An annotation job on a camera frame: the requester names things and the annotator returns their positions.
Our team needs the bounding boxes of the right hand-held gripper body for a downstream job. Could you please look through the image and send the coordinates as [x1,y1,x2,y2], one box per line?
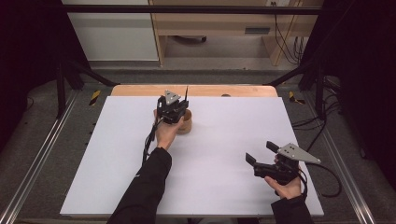
[253,143,321,185]

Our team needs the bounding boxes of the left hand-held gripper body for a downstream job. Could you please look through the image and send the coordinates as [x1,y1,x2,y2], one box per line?
[156,90,190,125]

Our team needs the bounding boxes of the brown cup with small figurine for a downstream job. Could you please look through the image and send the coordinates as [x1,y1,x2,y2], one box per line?
[177,108,193,135]

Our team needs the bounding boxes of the person's right hand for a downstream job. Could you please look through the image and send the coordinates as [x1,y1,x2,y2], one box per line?
[264,169,303,201]

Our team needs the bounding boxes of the person's left hand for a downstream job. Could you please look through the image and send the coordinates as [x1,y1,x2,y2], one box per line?
[153,108,185,151]

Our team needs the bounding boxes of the white table sheet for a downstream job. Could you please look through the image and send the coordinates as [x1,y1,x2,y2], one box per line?
[59,95,325,217]

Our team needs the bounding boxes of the yellow black tape strip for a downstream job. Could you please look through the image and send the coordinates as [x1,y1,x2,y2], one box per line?
[288,91,306,105]
[89,90,102,106]

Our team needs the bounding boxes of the black metal stand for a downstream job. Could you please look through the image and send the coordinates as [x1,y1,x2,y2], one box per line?
[266,59,329,121]
[55,59,121,119]

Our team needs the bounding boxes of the white cabinet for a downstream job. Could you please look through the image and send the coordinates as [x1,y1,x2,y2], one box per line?
[62,0,160,62]

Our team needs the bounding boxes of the light wooden desk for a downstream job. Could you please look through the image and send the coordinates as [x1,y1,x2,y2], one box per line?
[148,0,325,67]

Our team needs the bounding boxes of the black curtain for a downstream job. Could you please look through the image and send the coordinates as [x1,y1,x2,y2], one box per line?
[0,0,92,150]
[300,0,396,182]

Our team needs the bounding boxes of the black floor cables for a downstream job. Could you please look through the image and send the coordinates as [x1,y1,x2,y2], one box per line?
[291,77,344,147]

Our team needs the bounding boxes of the left hand-held gripper black cable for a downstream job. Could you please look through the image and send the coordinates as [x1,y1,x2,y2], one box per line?
[141,119,163,166]

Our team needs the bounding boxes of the hand-held gripper black cable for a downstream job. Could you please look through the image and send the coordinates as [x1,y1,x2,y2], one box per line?
[141,119,163,166]
[298,161,343,199]

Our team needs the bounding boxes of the right hand-held gripper black cable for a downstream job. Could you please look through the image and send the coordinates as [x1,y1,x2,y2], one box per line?
[298,161,343,199]

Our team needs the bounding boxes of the aluminium rail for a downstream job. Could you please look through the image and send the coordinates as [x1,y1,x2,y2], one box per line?
[0,90,79,224]
[303,91,377,224]

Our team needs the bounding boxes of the black horizontal frame bar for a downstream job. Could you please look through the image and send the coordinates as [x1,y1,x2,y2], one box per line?
[62,4,322,16]

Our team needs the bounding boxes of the hanging black cables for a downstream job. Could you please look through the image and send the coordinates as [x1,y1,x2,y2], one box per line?
[270,1,306,66]

